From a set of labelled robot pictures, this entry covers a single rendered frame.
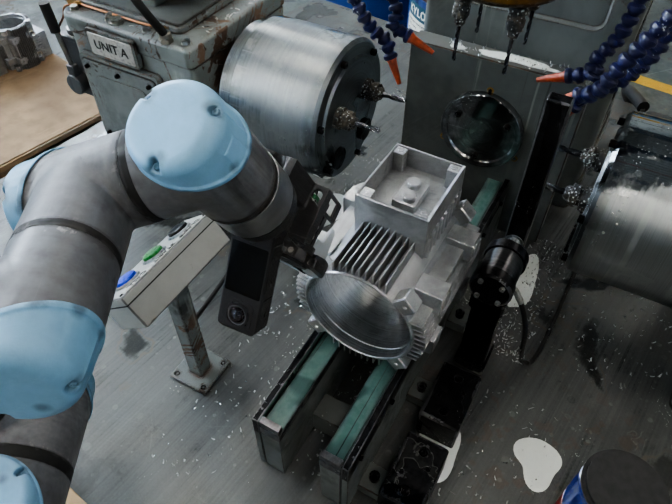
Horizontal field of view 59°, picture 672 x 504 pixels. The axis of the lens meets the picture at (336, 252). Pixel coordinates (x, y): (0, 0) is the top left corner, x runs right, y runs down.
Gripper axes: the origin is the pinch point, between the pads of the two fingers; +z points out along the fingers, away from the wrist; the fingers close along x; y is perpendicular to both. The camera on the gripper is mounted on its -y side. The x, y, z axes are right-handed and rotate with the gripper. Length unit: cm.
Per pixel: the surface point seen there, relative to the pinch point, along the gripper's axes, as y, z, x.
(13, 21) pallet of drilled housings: 66, 127, 239
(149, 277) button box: -8.9, -4.4, 16.9
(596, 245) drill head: 20.6, 16.3, -29.9
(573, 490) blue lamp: -8.8, -17.4, -33.2
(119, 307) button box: -13.6, -5.3, 18.1
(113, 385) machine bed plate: -27.3, 17.4, 28.4
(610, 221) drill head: 23.4, 13.4, -30.2
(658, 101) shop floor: 167, 222, -41
